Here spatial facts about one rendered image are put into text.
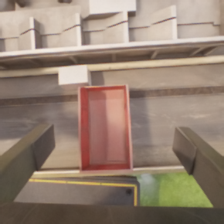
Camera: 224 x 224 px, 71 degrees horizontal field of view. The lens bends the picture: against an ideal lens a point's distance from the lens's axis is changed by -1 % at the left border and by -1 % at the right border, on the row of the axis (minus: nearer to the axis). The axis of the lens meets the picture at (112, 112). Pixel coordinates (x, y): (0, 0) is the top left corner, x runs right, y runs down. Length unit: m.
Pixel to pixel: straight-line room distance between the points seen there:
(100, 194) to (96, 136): 0.56
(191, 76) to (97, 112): 0.47
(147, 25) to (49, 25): 0.38
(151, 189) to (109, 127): 0.97
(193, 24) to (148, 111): 0.38
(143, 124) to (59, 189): 0.78
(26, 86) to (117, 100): 0.45
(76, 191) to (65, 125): 0.59
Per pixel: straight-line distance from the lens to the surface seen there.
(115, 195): 1.20
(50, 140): 0.16
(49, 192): 1.29
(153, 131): 0.74
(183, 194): 1.66
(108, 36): 0.67
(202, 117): 0.82
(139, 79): 0.78
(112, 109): 0.74
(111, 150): 0.73
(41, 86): 0.85
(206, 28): 0.77
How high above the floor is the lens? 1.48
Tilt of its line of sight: 82 degrees down
